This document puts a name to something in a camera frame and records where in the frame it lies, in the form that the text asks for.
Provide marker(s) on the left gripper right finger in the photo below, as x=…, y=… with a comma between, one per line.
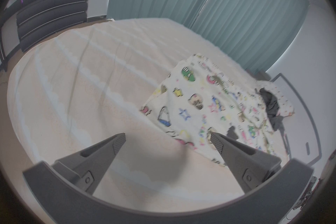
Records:
x=246, y=167

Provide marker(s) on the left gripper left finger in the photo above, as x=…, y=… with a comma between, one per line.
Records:
x=89, y=167

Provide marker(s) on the white printed pyjama top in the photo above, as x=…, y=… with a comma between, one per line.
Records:
x=199, y=102

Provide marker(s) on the black garment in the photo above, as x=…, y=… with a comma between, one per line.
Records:
x=271, y=107

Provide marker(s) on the bed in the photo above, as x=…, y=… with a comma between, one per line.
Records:
x=78, y=99

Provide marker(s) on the white printed pillow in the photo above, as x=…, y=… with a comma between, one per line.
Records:
x=284, y=104

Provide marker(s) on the grey bedside table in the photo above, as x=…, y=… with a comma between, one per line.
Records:
x=261, y=75

